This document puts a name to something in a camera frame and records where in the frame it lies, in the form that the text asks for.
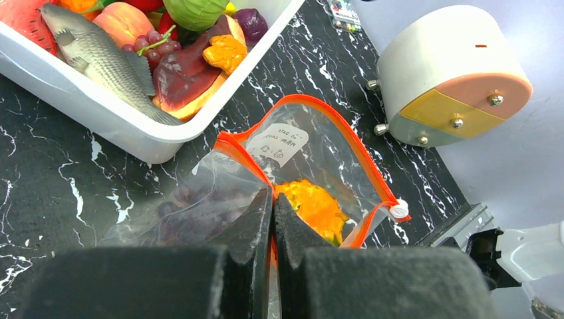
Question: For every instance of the clear zip top bag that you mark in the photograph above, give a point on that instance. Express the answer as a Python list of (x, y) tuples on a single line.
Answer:
[(301, 137)]

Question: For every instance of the dark red toy meat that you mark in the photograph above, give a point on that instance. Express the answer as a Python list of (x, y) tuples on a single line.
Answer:
[(184, 81)]

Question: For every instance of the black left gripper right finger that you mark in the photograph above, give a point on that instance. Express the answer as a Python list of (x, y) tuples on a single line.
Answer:
[(318, 280)]

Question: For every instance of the grey toy fish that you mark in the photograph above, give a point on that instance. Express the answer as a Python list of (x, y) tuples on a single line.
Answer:
[(91, 51)]

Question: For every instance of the orange toy pineapple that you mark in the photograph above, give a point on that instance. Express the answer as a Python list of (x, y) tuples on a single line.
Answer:
[(315, 207)]

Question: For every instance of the red toy slice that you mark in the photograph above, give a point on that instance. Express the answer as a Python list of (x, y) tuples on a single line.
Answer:
[(25, 17)]

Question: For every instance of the yellow orange toy piece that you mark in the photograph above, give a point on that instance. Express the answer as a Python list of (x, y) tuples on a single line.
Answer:
[(225, 52)]

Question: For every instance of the white plastic food bin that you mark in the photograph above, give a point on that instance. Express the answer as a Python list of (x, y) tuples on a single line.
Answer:
[(93, 106)]

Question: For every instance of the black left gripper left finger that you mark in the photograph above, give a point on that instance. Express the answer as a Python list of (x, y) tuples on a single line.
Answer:
[(225, 278)]

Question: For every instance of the green toy cabbage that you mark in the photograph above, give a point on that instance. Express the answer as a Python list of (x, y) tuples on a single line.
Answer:
[(195, 15)]

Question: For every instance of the dark toy grapes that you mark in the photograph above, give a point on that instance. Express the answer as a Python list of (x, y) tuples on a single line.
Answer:
[(194, 216)]

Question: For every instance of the dark toy plum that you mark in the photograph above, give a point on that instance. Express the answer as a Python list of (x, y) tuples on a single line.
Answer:
[(252, 23)]

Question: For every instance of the box of markers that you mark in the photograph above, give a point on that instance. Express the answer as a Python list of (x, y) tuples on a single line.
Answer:
[(343, 16)]

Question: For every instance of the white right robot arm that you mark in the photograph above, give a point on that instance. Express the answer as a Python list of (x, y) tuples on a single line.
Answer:
[(508, 258)]

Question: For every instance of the white cylindrical drum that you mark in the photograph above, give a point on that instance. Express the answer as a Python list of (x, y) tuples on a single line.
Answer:
[(449, 76)]

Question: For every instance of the peach toy fruit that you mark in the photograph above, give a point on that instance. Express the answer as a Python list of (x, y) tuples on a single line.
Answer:
[(123, 22)]

